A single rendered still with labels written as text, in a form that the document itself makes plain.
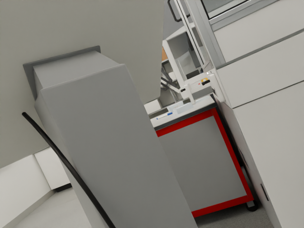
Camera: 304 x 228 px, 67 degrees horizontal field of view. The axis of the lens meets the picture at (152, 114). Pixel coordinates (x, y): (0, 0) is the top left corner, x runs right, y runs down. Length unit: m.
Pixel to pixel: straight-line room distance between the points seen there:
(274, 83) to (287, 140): 0.19
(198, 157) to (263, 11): 0.98
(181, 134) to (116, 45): 1.05
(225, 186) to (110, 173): 1.27
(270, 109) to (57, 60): 0.64
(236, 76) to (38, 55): 0.58
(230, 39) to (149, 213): 0.58
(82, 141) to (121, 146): 0.07
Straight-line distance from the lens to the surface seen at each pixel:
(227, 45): 0.80
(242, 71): 0.80
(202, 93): 1.22
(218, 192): 1.63
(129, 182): 0.42
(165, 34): 2.19
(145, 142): 0.43
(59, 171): 4.76
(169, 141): 1.52
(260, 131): 0.84
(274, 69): 0.83
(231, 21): 0.82
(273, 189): 0.91
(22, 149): 0.55
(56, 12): 0.46
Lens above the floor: 0.94
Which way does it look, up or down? 4 degrees down
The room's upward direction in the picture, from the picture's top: 24 degrees counter-clockwise
